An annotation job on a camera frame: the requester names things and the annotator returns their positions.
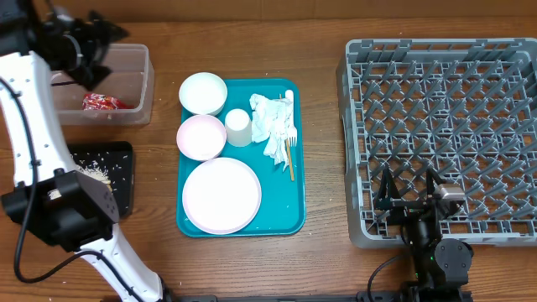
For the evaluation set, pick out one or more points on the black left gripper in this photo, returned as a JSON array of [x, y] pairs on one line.
[[93, 44]]

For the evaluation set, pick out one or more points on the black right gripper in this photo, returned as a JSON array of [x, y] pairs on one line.
[[388, 197]]

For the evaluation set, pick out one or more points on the red snack wrapper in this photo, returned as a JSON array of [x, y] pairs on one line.
[[93, 101]]

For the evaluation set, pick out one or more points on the white bowl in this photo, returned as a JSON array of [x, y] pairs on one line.
[[203, 93]]

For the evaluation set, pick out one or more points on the pink small bowl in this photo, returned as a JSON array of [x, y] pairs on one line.
[[201, 137]]

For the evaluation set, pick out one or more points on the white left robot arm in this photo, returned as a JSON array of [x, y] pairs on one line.
[[51, 199]]

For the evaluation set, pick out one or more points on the grey dishwasher rack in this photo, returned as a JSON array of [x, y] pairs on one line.
[[463, 107]]

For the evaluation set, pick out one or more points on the black waste tray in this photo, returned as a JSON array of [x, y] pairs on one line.
[[119, 152]]

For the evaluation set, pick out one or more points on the clear plastic bin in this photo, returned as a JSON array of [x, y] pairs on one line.
[[131, 82]]

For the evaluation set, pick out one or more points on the rice and peanut pile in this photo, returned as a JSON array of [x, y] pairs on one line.
[[112, 175]]

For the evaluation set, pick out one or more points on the wooden chopstick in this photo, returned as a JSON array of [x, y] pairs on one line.
[[289, 154]]

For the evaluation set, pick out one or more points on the white plastic fork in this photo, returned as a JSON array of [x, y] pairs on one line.
[[291, 130]]

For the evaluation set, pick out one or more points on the teal serving tray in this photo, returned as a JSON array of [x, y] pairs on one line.
[[282, 211]]

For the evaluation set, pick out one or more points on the crumpled white napkin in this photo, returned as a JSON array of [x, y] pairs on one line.
[[270, 122]]

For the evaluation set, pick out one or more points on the white paper cup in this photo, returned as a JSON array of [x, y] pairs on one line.
[[238, 127]]

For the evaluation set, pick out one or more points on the pink round plate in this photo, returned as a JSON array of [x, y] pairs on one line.
[[221, 196]]

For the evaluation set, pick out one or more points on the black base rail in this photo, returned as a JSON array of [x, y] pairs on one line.
[[378, 296]]

